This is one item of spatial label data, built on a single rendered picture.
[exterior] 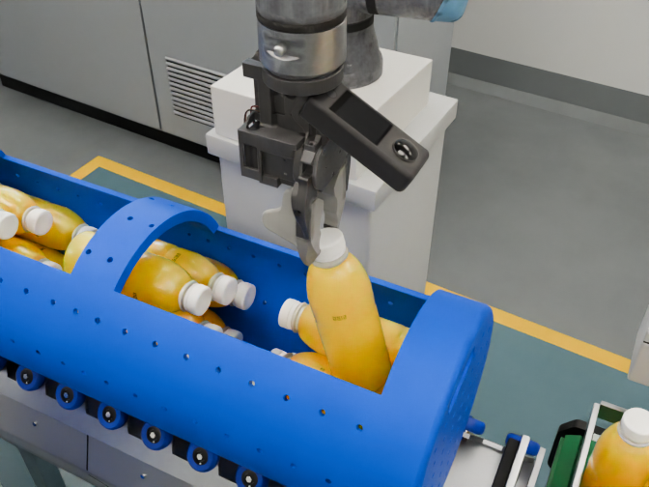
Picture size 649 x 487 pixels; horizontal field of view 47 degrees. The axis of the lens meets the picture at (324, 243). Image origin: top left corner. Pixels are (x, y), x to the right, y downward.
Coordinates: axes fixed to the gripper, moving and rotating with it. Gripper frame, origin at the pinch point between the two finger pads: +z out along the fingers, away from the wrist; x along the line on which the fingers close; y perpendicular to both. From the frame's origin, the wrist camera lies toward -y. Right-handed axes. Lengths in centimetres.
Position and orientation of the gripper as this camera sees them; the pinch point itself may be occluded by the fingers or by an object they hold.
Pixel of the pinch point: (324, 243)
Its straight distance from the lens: 76.6
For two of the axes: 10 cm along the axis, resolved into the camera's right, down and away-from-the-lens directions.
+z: 0.0, 7.5, 6.6
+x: -4.4, 5.9, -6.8
